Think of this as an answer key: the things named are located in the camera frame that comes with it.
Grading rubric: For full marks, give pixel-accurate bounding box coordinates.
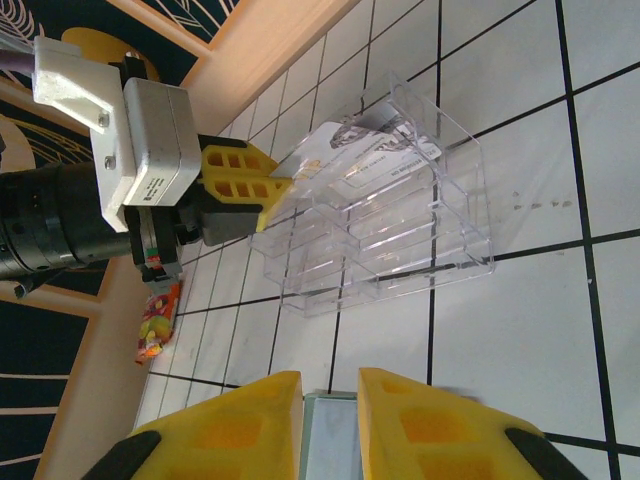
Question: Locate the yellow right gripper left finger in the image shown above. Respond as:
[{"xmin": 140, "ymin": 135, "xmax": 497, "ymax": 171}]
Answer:
[{"xmin": 37, "ymin": 370, "xmax": 304, "ymax": 480}]

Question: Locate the green card holder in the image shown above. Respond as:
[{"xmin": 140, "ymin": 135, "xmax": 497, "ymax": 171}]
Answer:
[{"xmin": 299, "ymin": 389, "xmax": 364, "ymax": 480}]

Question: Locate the white VIP card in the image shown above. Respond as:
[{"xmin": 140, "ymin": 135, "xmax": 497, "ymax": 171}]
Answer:
[
  {"xmin": 272, "ymin": 119, "xmax": 441, "ymax": 204},
  {"xmin": 349, "ymin": 97, "xmax": 444, "ymax": 161}
]

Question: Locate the clear acrylic card stand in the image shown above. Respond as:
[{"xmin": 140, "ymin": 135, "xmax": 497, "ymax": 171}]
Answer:
[{"xmin": 248, "ymin": 72, "xmax": 496, "ymax": 319}]

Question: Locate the red fruit snack packet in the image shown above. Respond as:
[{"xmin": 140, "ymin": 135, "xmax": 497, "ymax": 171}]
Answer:
[{"xmin": 133, "ymin": 279, "xmax": 184, "ymax": 369}]

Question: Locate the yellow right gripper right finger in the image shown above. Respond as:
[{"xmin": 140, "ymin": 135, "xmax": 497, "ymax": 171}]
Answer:
[{"xmin": 357, "ymin": 367, "xmax": 591, "ymax": 480}]

